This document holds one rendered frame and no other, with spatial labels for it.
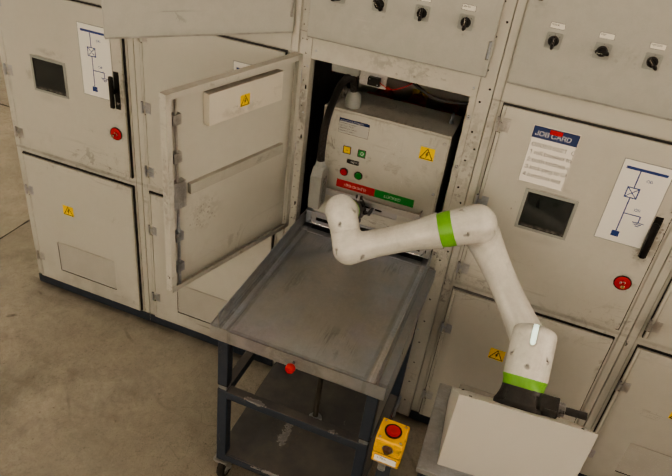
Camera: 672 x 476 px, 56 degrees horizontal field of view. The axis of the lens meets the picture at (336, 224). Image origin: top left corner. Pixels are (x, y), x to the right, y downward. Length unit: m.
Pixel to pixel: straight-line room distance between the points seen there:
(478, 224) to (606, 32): 0.67
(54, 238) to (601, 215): 2.56
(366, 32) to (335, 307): 0.95
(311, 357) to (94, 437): 1.23
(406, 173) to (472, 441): 1.02
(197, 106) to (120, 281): 1.52
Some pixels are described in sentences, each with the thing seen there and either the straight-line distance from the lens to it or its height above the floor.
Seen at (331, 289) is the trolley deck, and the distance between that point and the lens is 2.36.
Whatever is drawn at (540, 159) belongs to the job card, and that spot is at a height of 1.42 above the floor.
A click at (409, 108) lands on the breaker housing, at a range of 2.51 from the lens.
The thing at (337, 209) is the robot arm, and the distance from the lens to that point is 2.08.
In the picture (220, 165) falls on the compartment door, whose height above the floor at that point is 1.25.
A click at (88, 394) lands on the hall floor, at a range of 3.17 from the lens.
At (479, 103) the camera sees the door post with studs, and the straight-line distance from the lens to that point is 2.22.
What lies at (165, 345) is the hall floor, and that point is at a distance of 3.34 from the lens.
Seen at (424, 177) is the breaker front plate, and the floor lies 1.21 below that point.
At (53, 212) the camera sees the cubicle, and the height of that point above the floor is 0.51.
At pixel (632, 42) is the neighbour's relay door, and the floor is 1.85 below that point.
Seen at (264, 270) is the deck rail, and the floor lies 0.86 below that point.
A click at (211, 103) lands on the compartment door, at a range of 2.07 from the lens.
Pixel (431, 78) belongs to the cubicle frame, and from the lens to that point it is 2.22.
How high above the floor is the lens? 2.33
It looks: 33 degrees down
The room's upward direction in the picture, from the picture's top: 8 degrees clockwise
